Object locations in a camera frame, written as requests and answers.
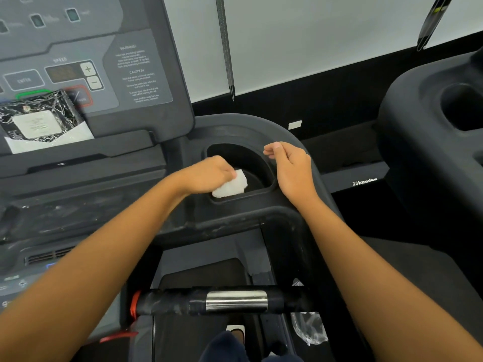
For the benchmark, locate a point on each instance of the person's left hand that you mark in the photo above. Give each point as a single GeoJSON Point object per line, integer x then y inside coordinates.
{"type": "Point", "coordinates": [203, 175]}

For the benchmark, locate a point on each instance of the person's right hand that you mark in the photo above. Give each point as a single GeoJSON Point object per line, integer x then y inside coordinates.
{"type": "Point", "coordinates": [294, 169]}

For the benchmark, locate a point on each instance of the person's left fingers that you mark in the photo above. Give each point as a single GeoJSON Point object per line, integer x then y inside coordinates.
{"type": "Point", "coordinates": [225, 170]}

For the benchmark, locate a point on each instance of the person's right fingers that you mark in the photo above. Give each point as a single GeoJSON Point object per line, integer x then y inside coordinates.
{"type": "Point", "coordinates": [274, 148]}

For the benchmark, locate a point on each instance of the white cleaning wipe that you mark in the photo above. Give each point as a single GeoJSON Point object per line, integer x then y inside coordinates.
{"type": "Point", "coordinates": [231, 188]}

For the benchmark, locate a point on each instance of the person's right forearm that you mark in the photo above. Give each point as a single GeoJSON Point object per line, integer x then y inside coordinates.
{"type": "Point", "coordinates": [369, 275]}

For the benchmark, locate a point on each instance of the person's left forearm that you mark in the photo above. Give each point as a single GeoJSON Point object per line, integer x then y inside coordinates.
{"type": "Point", "coordinates": [94, 260]}

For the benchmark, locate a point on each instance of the grey black treadmill console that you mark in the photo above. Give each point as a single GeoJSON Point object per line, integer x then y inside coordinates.
{"type": "Point", "coordinates": [158, 120]}

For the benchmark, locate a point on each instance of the black neighbouring treadmill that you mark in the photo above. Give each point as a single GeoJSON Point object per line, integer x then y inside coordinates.
{"type": "Point", "coordinates": [422, 146]}

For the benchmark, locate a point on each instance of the white paper sheet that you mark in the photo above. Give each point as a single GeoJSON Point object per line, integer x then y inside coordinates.
{"type": "Point", "coordinates": [75, 135]}

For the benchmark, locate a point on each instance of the person's dark blue trousers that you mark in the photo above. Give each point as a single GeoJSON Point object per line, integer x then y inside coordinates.
{"type": "Point", "coordinates": [222, 348]}

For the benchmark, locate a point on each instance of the clear plastic wrap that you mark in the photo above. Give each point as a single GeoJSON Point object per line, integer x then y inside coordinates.
{"type": "Point", "coordinates": [309, 327]}

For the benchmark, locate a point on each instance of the black marbled wipe packet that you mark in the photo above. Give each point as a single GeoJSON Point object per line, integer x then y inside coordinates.
{"type": "Point", "coordinates": [37, 116]}

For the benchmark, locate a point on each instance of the black pole with yellow mark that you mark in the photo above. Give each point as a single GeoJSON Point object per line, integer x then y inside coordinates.
{"type": "Point", "coordinates": [434, 18]}

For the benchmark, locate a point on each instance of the white wall label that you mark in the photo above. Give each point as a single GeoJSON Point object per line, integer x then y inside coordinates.
{"type": "Point", "coordinates": [295, 125]}

